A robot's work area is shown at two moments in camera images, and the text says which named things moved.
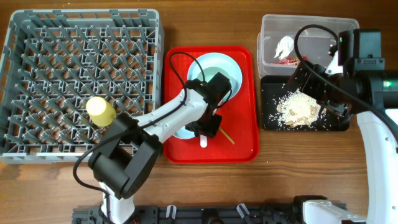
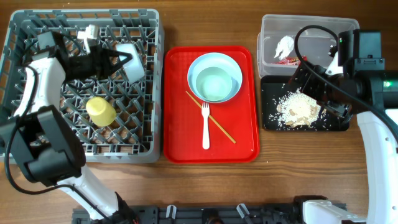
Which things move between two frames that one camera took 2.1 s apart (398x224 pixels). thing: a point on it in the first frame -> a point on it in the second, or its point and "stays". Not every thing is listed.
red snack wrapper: (291, 61) stays
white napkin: (284, 47) stays
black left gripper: (211, 131) -> (99, 52)
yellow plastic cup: (102, 114) stays
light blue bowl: (183, 133) -> (134, 69)
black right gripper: (311, 87) stays
